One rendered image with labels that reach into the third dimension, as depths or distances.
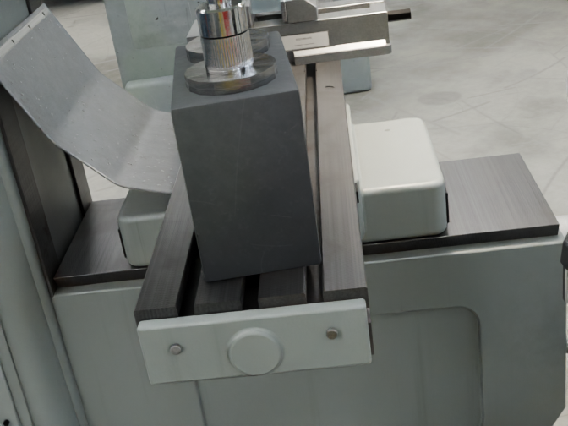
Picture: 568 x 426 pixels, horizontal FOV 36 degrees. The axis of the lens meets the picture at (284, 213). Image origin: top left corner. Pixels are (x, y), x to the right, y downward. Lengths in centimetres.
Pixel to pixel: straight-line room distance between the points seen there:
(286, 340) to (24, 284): 61
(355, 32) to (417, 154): 26
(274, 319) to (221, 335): 5
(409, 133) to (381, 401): 44
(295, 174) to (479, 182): 70
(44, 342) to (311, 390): 43
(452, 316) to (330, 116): 38
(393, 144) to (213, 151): 65
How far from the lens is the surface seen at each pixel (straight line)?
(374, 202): 129
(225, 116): 81
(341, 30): 152
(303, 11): 151
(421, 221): 131
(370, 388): 147
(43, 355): 143
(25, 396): 147
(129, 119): 149
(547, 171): 340
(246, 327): 85
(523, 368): 147
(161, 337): 86
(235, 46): 83
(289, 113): 82
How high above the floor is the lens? 143
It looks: 26 degrees down
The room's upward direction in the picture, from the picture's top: 9 degrees counter-clockwise
